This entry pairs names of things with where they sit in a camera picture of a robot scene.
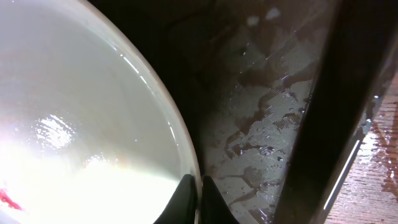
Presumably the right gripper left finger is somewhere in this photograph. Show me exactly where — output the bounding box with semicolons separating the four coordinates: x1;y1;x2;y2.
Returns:
154;174;198;224

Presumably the white plate with red stain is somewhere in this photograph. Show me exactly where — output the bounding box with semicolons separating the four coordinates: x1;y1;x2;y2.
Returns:
1;1;201;223

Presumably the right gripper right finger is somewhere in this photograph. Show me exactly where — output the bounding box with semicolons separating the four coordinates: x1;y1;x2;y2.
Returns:
201;175;239;224

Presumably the large brown serving tray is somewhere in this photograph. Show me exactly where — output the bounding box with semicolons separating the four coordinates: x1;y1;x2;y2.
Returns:
94;0;397;223

